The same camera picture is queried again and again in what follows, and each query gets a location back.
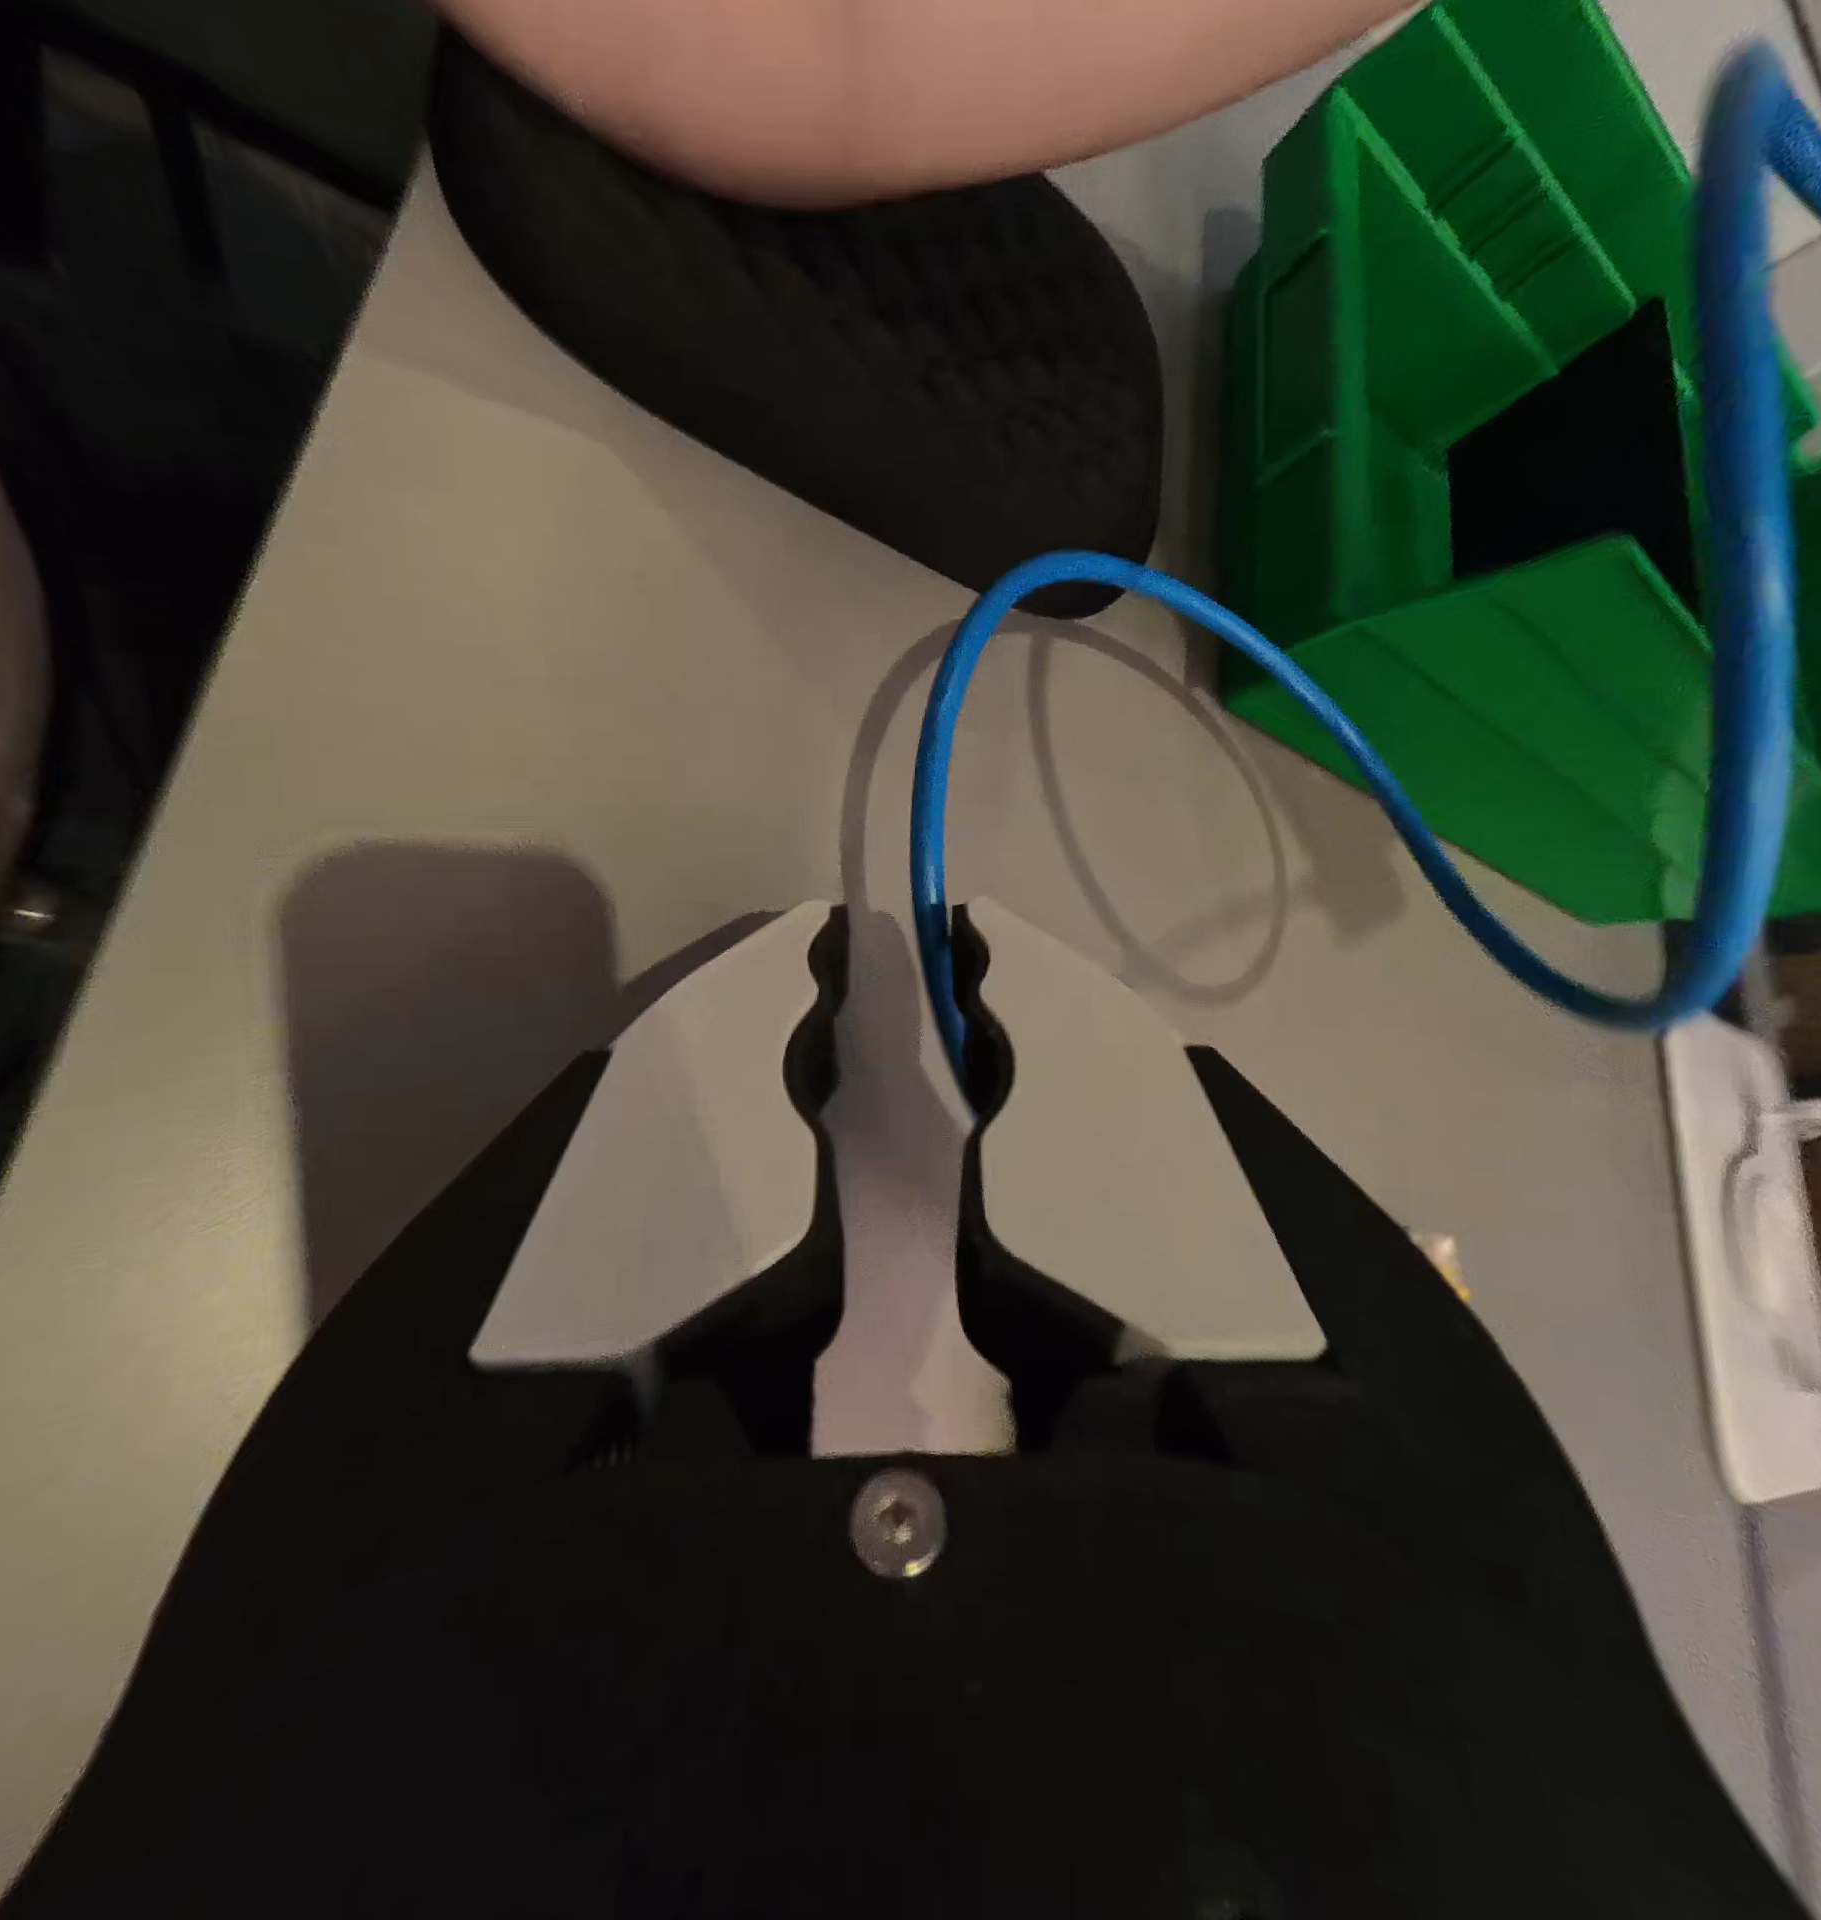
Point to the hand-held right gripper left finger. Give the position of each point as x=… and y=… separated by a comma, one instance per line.
x=670, y=1140

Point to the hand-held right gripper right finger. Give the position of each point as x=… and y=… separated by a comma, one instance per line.
x=1120, y=1170

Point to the person's left forearm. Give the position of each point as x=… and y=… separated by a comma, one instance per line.
x=880, y=83

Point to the white power strip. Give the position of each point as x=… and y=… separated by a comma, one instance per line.
x=1743, y=1261

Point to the black textured wrist rest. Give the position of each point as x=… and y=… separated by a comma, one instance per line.
x=851, y=361

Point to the green plastic stand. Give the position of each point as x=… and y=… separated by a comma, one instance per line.
x=1479, y=451

